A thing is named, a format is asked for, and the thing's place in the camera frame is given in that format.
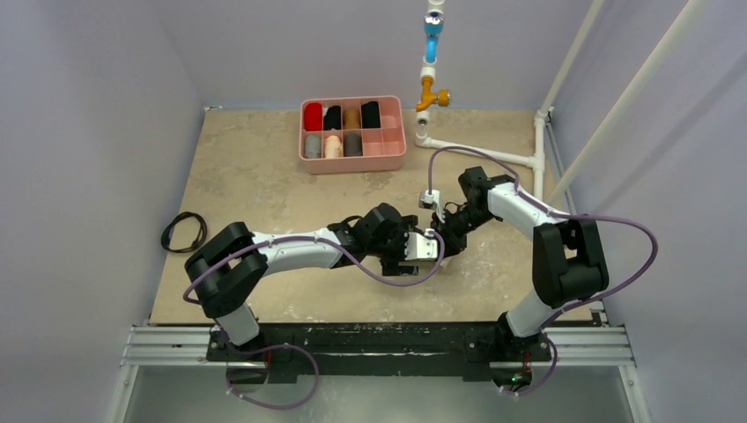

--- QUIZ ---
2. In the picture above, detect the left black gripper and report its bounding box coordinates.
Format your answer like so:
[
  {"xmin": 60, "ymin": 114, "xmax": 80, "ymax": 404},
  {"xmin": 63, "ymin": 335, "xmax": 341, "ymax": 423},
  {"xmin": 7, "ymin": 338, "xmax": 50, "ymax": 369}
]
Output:
[{"xmin": 366, "ymin": 217, "xmax": 418, "ymax": 274}]

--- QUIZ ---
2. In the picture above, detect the pink divided organizer tray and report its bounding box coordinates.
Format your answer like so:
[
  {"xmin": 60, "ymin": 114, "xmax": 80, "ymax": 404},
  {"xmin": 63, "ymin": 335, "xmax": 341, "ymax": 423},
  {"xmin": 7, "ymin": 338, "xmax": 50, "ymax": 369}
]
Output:
[{"xmin": 298, "ymin": 95, "xmax": 407, "ymax": 174}]

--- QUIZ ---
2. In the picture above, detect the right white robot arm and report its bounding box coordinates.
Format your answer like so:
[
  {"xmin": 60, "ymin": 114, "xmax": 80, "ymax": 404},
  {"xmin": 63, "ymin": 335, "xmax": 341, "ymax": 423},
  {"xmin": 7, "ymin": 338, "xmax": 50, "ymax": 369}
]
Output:
[{"xmin": 431, "ymin": 167, "xmax": 610, "ymax": 359}]

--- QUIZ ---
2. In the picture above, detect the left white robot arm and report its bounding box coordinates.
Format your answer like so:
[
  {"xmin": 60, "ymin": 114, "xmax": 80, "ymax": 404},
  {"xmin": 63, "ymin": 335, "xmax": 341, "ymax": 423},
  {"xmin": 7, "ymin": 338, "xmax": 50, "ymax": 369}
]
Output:
[{"xmin": 184, "ymin": 203, "xmax": 439, "ymax": 360}]

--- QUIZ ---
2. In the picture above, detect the dark grey rolled cloth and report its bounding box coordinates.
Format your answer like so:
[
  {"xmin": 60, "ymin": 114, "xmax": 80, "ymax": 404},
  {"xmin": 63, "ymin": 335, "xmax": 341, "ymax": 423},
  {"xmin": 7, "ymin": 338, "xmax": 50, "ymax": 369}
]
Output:
[{"xmin": 343, "ymin": 133, "xmax": 363, "ymax": 157}]

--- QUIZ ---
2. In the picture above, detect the peach rolled cloth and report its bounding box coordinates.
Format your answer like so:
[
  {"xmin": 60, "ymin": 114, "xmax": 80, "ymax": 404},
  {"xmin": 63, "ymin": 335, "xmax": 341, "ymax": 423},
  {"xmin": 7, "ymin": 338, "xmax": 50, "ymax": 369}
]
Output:
[{"xmin": 323, "ymin": 135, "xmax": 344, "ymax": 159}]

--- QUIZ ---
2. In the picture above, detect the orange pipe valve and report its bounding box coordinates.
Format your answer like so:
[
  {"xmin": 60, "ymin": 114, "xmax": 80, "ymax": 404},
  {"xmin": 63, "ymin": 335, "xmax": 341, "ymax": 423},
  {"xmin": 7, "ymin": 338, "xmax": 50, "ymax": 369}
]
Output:
[{"xmin": 415, "ymin": 76, "xmax": 451, "ymax": 112}]

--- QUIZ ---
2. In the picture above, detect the black rolled cloth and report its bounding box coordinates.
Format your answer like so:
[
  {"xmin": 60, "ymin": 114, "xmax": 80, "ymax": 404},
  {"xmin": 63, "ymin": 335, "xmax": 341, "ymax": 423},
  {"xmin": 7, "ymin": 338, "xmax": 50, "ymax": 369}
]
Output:
[
  {"xmin": 360, "ymin": 100, "xmax": 381, "ymax": 129},
  {"xmin": 322, "ymin": 105, "xmax": 343, "ymax": 131}
]

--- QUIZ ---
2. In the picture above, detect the brown rolled cloth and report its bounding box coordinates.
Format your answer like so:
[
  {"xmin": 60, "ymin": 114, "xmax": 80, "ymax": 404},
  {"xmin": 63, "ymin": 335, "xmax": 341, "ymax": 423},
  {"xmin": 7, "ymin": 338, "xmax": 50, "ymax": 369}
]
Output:
[{"xmin": 342, "ymin": 108, "xmax": 361, "ymax": 130}]

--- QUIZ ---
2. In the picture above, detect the red rolled cloth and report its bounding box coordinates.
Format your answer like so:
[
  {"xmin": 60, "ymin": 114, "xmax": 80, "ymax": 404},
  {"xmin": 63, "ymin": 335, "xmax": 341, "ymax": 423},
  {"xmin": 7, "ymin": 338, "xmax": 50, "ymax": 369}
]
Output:
[{"xmin": 302, "ymin": 101, "xmax": 323, "ymax": 131}]

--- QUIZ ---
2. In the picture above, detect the blue pipe valve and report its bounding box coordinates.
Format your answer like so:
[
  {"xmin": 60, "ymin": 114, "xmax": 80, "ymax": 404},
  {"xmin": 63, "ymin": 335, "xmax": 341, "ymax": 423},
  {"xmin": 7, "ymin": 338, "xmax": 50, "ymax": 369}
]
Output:
[{"xmin": 424, "ymin": 11, "xmax": 444, "ymax": 63}]

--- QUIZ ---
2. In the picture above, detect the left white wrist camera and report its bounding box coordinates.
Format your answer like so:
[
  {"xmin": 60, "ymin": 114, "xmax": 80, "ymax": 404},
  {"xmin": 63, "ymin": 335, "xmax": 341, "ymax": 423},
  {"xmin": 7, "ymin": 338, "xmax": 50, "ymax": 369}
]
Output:
[{"xmin": 404, "ymin": 229, "xmax": 440, "ymax": 262}]

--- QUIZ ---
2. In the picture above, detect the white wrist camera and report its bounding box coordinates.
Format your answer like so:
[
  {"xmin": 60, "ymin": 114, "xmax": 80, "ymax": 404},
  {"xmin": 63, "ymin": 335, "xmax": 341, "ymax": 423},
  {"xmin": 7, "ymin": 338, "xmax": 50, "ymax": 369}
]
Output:
[
  {"xmin": 418, "ymin": 189, "xmax": 445, "ymax": 222},
  {"xmin": 404, "ymin": 229, "xmax": 440, "ymax": 262}
]

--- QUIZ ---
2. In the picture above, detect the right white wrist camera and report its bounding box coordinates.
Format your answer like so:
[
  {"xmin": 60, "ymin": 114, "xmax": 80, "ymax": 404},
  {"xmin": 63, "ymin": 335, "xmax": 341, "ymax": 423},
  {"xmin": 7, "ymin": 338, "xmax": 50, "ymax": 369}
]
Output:
[{"xmin": 418, "ymin": 189, "xmax": 445, "ymax": 222}]

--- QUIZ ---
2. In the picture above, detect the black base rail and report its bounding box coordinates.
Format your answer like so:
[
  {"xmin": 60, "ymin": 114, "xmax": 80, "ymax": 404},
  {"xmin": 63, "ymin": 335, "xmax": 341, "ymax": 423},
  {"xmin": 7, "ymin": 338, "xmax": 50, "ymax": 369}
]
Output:
[{"xmin": 206, "ymin": 321, "xmax": 552, "ymax": 387}]

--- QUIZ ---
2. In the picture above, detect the white pvc pipe frame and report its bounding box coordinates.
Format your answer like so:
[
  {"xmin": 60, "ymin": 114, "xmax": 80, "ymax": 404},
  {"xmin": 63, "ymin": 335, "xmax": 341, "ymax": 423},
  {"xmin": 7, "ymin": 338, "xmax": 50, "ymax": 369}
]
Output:
[{"xmin": 413, "ymin": 0, "xmax": 712, "ymax": 205}]

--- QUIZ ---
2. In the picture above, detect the aluminium extrusion frame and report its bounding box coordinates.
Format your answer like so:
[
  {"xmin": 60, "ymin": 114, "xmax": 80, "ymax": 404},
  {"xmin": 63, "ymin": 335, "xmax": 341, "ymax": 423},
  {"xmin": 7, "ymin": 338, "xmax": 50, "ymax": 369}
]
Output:
[{"xmin": 121, "ymin": 322, "xmax": 651, "ymax": 422}]

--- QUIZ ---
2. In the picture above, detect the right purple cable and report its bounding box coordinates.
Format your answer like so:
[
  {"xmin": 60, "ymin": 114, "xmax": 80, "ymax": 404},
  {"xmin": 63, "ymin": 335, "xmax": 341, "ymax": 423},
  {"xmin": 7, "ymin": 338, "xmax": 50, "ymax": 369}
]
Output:
[{"xmin": 426, "ymin": 145, "xmax": 661, "ymax": 398}]

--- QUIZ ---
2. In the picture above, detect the purple cable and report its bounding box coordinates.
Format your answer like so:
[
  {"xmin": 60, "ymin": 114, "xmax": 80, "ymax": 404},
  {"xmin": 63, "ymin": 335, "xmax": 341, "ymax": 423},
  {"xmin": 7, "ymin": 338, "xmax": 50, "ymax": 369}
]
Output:
[
  {"xmin": 181, "ymin": 228, "xmax": 447, "ymax": 410},
  {"xmin": 426, "ymin": 145, "xmax": 661, "ymax": 398}
]

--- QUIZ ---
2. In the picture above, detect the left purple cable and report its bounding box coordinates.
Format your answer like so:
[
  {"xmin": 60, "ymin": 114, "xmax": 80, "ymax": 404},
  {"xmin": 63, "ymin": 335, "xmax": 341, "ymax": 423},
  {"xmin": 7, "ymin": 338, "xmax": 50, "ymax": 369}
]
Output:
[{"xmin": 181, "ymin": 228, "xmax": 447, "ymax": 410}]

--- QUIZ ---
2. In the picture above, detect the black coiled cable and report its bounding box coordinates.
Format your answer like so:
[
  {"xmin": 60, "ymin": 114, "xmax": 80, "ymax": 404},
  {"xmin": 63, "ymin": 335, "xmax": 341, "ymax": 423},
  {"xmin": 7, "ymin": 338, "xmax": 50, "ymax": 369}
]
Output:
[{"xmin": 160, "ymin": 211, "xmax": 209, "ymax": 255}]

